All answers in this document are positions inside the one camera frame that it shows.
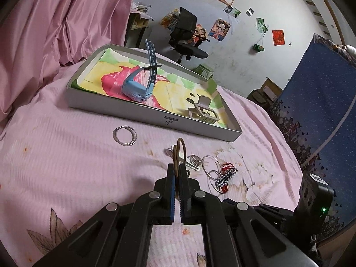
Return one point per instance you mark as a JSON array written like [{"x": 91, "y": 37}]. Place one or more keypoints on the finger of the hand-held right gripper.
[{"x": 274, "y": 214}]

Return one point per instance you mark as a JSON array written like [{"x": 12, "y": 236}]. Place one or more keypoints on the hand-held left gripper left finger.
[{"x": 172, "y": 194}]

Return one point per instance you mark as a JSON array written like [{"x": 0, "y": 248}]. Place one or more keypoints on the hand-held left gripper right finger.
[{"x": 182, "y": 197}]

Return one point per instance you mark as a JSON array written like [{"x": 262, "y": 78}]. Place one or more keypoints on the large silver hoop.
[{"x": 204, "y": 169}]

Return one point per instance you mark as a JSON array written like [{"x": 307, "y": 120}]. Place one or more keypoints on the silver clip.
[{"x": 194, "y": 160}]

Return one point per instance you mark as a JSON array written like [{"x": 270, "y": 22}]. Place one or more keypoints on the grey cardboard tray box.
[{"x": 116, "y": 108}]

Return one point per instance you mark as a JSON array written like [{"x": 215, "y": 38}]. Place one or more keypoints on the small silver hoop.
[{"x": 214, "y": 171}]

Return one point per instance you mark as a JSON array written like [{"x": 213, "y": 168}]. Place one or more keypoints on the colourful cartoon tray liner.
[{"x": 172, "y": 94}]

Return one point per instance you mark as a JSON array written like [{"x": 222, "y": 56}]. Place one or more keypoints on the blue printed blanket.
[{"x": 314, "y": 89}]

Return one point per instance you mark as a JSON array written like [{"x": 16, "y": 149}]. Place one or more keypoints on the light blue smart watch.
[{"x": 133, "y": 87}]

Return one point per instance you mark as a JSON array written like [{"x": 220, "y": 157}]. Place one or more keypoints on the green plastic stool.
[{"x": 204, "y": 71}]

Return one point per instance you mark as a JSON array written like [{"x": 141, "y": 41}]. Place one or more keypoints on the green hanging ornament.
[{"x": 258, "y": 48}]

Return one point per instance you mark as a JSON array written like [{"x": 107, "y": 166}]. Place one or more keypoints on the wooden desk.
[{"x": 133, "y": 25}]

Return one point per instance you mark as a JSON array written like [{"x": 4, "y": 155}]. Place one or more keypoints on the colourful poster behind chair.
[{"x": 169, "y": 19}]

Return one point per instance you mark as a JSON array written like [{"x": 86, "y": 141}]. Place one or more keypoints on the black office chair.
[{"x": 185, "y": 19}]

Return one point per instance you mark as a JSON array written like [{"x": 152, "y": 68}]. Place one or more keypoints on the stack of papers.
[{"x": 140, "y": 7}]

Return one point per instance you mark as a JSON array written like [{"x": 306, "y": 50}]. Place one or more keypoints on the small black white photo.
[{"x": 250, "y": 11}]

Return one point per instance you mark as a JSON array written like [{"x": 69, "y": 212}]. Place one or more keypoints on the pink curtain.
[{"x": 55, "y": 19}]

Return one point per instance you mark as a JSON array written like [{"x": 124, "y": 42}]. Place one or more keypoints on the cartoon figures wall poster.
[{"x": 199, "y": 34}]

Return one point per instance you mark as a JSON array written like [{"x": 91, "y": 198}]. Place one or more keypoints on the red wall poster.
[{"x": 278, "y": 37}]

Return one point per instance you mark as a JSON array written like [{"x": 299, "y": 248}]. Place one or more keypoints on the anime wall poster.
[{"x": 220, "y": 30}]

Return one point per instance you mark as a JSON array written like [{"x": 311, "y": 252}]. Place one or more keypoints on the green overlapping wall photos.
[{"x": 262, "y": 25}]

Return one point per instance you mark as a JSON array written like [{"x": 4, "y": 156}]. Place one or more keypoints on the wooden slatted frame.
[{"x": 331, "y": 11}]

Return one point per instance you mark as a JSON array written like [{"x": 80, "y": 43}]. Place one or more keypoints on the green wall photo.
[{"x": 235, "y": 12}]

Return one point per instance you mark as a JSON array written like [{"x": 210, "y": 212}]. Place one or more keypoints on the dark wall photo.
[{"x": 228, "y": 9}]

